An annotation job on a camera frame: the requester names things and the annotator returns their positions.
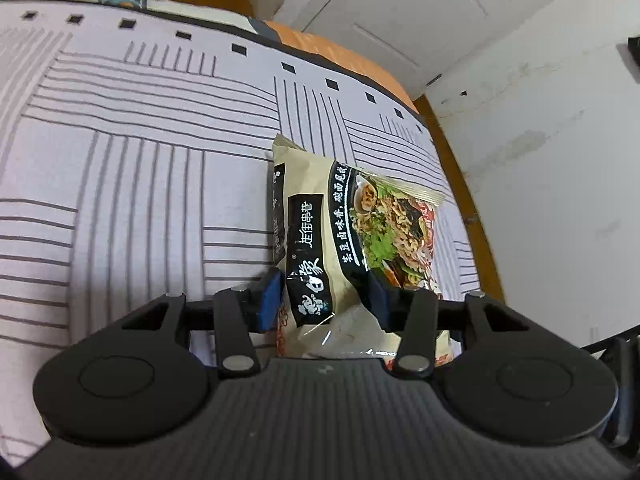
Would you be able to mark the beige instant noodle packet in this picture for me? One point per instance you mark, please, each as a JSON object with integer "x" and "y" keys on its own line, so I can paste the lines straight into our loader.
{"x": 325, "y": 220}

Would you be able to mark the white panelled door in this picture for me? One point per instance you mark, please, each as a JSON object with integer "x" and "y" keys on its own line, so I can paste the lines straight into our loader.
{"x": 400, "y": 10}

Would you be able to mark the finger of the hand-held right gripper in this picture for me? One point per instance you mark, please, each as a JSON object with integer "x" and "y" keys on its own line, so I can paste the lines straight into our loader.
{"x": 627, "y": 360}

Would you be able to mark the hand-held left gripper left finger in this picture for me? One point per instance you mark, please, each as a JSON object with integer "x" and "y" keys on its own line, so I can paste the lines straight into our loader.
{"x": 267, "y": 302}

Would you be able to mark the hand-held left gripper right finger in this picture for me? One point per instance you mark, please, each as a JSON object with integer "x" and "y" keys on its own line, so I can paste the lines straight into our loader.
{"x": 380, "y": 306}

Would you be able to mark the dark wall fixture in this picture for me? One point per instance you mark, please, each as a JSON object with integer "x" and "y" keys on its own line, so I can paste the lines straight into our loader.
{"x": 634, "y": 51}

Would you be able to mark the striped white bed sheet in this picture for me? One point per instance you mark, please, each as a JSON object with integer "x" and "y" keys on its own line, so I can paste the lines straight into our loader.
{"x": 125, "y": 185}

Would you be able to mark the orange mattress cover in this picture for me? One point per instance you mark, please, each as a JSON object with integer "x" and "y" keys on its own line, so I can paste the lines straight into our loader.
{"x": 340, "y": 55}

